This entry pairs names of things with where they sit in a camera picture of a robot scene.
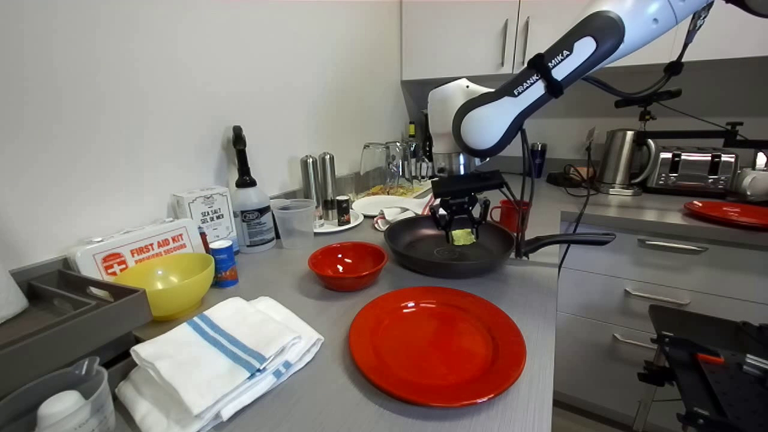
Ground small white saucer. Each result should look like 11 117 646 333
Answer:
312 208 367 237

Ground clear plastic container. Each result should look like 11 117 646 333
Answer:
272 197 319 239

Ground white cap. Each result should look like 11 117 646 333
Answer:
31 388 94 432

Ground steel toaster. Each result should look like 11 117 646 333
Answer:
646 147 739 193

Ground white wall cabinets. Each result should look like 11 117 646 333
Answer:
400 0 768 81

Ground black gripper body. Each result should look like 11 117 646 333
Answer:
433 193 491 232

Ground white dinner plate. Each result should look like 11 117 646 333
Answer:
352 191 428 221

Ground red bowl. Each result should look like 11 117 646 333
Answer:
308 239 390 292

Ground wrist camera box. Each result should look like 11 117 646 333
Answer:
431 167 509 201

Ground yellow patterned mat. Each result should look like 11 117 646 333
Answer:
356 174 440 201

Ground red cup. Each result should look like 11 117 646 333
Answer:
488 197 534 237

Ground white towel blue stripes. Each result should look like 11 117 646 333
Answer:
113 294 326 432

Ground steel kettle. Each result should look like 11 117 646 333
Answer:
599 126 658 197

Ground grey tray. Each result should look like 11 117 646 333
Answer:
0 256 155 399

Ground large upturned glass jar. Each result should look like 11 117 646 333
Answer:
394 136 434 184

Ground small white box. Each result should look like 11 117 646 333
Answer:
170 184 238 246

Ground white first aid kit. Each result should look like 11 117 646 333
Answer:
68 216 206 282

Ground red dinner plate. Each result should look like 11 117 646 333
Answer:
683 197 768 232
347 286 529 409

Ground dark frying pan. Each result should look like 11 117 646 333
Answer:
382 213 619 281

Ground clear plastic measuring jug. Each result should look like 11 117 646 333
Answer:
0 354 119 432

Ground steel shaker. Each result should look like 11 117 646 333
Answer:
318 148 340 217
300 153 323 201

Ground yellow green sponge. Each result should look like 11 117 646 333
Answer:
450 225 481 246

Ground spray bottle black nozzle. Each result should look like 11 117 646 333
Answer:
230 121 284 251

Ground black equipment stand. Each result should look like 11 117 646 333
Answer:
634 303 768 432

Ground white towel red stripe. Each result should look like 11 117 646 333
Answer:
373 190 443 234

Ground blue can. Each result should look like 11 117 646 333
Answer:
206 237 241 289

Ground white appliance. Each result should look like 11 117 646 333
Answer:
739 166 768 201

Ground yellow green bowl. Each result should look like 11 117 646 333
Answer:
110 250 218 324

